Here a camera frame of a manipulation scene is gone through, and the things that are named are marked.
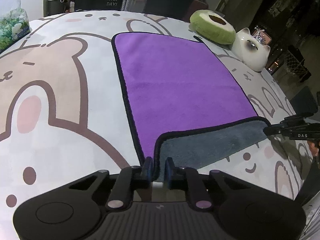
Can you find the cartoon bear patterned rug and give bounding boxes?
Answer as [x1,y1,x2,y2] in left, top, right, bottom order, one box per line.
[1,11,308,239]

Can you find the green avocado cushion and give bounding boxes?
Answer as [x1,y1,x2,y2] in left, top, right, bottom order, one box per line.
[190,10,236,45]

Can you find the grey trash bin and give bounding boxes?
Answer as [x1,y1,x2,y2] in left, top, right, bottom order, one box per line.
[47,0,66,16]

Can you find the purple and grey microfibre towel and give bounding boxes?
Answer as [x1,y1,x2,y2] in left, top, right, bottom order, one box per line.
[112,32,270,181]

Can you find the green floral tissue pack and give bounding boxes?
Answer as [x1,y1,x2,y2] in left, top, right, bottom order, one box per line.
[0,0,30,52]

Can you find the white cat plush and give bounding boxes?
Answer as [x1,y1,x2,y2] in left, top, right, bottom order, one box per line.
[231,28,271,72]

